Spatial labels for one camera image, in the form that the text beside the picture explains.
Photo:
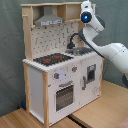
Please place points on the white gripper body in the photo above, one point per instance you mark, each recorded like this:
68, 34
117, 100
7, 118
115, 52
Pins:
86, 6

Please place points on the white oven door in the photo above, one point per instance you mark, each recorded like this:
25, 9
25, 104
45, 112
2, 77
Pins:
63, 98

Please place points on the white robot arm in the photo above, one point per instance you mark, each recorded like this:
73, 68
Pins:
117, 53

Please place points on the wooden toy kitchen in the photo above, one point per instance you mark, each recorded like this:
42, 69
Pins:
46, 40

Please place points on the grey range hood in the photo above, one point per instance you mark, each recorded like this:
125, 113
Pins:
48, 18

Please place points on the black toy faucet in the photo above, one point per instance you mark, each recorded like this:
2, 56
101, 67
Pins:
71, 44

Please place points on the grey toy sink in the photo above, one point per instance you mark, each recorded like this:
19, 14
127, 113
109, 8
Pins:
79, 51

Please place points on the right red stove knob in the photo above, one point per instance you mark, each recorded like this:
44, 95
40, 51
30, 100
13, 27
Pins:
74, 69

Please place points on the red stove knob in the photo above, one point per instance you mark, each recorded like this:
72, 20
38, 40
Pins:
56, 75
74, 69

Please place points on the white cupboard door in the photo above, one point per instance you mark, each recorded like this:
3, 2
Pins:
90, 79

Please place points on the black toy stovetop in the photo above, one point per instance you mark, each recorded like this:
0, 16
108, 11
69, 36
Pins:
52, 59

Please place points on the left red stove knob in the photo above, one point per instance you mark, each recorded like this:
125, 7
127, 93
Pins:
56, 75

